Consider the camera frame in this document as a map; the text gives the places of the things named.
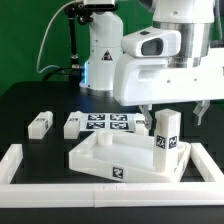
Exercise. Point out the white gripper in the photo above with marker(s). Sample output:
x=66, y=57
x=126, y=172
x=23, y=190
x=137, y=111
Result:
x=145, y=81

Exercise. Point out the white desk tabletop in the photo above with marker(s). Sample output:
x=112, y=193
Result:
x=126, y=157

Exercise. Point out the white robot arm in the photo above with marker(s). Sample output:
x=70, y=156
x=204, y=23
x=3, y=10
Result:
x=198, y=21

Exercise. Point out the marker tag sheet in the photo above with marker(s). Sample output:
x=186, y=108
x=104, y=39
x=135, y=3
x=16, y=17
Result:
x=111, y=121

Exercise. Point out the white U-shaped obstacle frame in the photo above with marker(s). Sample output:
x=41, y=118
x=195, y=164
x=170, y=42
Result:
x=208, y=192

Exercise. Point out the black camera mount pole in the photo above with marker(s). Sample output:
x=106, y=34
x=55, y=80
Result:
x=76, y=12

